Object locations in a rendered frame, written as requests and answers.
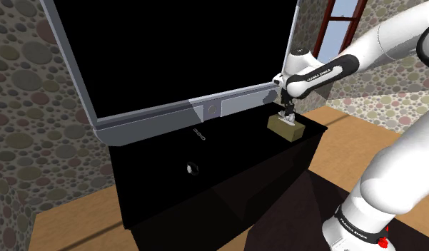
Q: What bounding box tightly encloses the black tv cabinet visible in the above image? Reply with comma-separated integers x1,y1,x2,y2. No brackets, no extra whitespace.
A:
108,103,329,251

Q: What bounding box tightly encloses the dark robot stand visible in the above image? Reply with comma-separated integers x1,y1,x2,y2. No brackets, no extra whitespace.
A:
243,169,429,251

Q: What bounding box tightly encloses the large grey-framed television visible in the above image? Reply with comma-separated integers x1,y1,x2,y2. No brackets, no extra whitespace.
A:
39,0,301,147

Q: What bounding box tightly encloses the olive tissue box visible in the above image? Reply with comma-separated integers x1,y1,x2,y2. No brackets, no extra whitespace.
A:
266,111,305,143

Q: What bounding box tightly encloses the red-framed window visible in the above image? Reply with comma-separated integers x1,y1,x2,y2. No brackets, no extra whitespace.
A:
312,0,369,64

